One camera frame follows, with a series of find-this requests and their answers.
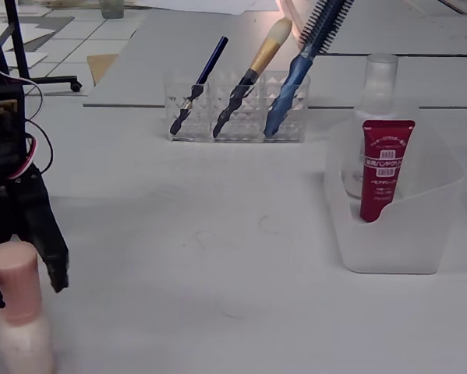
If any pink lotion bottle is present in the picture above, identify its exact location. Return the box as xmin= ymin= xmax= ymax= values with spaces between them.
xmin=0 ymin=241 xmax=56 ymax=374

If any makeup brush wooden handle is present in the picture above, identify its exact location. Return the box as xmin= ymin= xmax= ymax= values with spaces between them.
xmin=212 ymin=17 xmax=293 ymax=139

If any clear spray bottle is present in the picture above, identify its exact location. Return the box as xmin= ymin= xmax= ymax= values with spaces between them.
xmin=341 ymin=53 xmax=398 ymax=199

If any black stand with caster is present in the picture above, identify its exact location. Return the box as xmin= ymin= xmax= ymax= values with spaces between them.
xmin=5 ymin=0 xmax=82 ymax=94

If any brown cardboard piece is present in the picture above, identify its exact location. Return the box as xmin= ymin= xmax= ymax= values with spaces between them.
xmin=87 ymin=54 xmax=119 ymax=87

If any clear acrylic organizer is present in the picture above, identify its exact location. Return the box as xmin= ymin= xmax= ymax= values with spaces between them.
xmin=163 ymin=69 xmax=311 ymax=144

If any dark blue cosmetic pencil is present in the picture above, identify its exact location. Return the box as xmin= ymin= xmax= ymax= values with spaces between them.
xmin=169 ymin=36 xmax=230 ymax=136

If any blue round hairbrush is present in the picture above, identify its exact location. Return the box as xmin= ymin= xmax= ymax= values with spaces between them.
xmin=263 ymin=0 xmax=355 ymax=138

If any pink plastic tube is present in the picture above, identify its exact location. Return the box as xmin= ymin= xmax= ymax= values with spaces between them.
xmin=275 ymin=0 xmax=302 ymax=38

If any frosted plastic bin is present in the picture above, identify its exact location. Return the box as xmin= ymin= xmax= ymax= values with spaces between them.
xmin=325 ymin=99 xmax=466 ymax=275

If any red hand cream tube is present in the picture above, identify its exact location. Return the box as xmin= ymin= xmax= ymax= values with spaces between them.
xmin=359 ymin=119 xmax=416 ymax=224

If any red white servo wire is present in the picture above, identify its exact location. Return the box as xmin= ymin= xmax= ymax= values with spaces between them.
xmin=0 ymin=68 xmax=55 ymax=180

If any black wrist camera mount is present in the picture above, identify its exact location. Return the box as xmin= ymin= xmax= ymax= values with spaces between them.
xmin=0 ymin=84 xmax=27 ymax=157

